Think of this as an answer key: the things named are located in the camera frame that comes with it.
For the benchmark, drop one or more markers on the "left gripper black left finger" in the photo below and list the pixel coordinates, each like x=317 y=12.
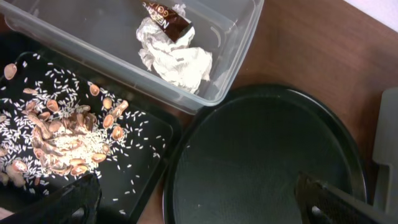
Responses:
x=75 y=203

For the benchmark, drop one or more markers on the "round black serving tray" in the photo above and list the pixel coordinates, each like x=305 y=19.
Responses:
x=239 y=161

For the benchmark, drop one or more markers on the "white napkin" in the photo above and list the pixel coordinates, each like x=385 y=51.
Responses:
x=175 y=62

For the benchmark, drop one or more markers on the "black rectangular tray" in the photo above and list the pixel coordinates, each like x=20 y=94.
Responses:
x=128 y=175

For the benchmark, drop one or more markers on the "grey dishwasher rack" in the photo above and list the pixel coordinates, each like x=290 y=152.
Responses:
x=385 y=154

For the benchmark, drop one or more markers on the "clear plastic waste bin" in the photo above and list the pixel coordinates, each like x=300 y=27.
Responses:
x=102 y=35

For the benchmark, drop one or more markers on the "gold snack wrapper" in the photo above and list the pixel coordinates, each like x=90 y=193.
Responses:
x=170 y=22

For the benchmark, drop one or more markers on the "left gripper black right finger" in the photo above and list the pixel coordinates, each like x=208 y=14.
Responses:
x=320 y=202

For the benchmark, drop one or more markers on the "food scraps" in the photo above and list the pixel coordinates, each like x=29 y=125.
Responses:
x=69 y=145

